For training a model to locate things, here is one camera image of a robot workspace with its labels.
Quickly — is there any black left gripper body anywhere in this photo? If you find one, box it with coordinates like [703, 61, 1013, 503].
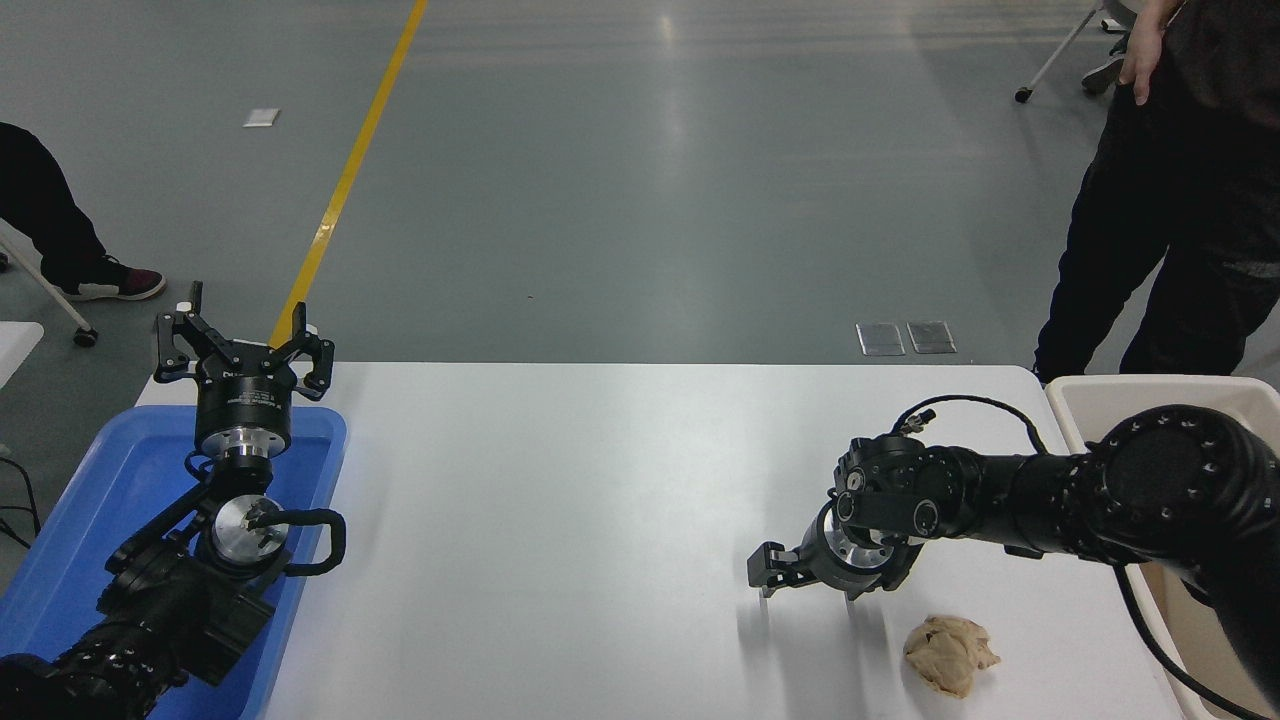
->
[193, 345, 298, 446]

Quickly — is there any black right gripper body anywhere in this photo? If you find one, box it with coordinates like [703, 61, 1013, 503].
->
[797, 502, 925, 602]

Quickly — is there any tan paper ball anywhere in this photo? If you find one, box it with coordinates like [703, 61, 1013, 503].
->
[903, 615, 1002, 699]

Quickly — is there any standing person's hand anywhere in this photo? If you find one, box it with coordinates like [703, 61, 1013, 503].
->
[1119, 0, 1169, 107]

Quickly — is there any white chair leg with caster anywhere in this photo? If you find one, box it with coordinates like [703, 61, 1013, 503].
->
[0, 220, 100, 349]

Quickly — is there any blue plastic tray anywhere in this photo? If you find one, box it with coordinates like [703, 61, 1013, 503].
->
[0, 404, 348, 720]

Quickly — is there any small white side table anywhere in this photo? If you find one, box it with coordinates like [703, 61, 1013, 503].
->
[0, 321, 46, 393]

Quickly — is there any large pale bin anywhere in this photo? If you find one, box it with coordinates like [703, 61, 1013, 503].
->
[1044, 374, 1280, 720]

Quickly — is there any standing person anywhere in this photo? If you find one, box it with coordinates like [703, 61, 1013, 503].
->
[1032, 0, 1280, 387]

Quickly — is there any white wheeled chair base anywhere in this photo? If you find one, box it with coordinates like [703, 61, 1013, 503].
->
[1014, 0, 1133, 105]

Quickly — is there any thin black cable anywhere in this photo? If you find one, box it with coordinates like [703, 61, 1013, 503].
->
[0, 455, 44, 551]

